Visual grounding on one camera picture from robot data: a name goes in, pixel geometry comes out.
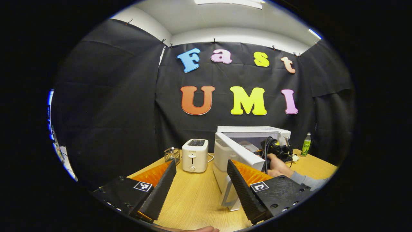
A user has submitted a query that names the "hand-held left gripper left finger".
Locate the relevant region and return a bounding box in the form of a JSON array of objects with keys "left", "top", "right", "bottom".
[{"left": 91, "top": 160, "right": 177, "bottom": 224}]

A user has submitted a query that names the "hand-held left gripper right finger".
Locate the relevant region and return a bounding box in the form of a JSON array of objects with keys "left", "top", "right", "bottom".
[{"left": 227, "top": 159, "right": 315, "bottom": 225}]

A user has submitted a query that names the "white microwave oven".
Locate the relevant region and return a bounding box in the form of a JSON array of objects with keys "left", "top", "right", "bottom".
[{"left": 213, "top": 126, "right": 292, "bottom": 212}]

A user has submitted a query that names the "green drink bottle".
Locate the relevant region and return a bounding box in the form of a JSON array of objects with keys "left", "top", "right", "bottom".
[{"left": 301, "top": 132, "right": 312, "bottom": 157}]

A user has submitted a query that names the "cream white toaster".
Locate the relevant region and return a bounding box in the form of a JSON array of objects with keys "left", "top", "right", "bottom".
[{"left": 182, "top": 139, "right": 209, "bottom": 173}]

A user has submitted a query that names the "black backdrop cloth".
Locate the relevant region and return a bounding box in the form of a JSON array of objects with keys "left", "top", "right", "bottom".
[{"left": 51, "top": 19, "right": 356, "bottom": 190}]

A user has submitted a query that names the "long ceiling light panel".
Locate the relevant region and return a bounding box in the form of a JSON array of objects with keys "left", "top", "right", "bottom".
[{"left": 195, "top": 0, "right": 266, "bottom": 9}]

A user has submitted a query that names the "wire mesh holder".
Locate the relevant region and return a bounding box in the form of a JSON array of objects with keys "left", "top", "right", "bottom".
[{"left": 164, "top": 147, "right": 181, "bottom": 165}]

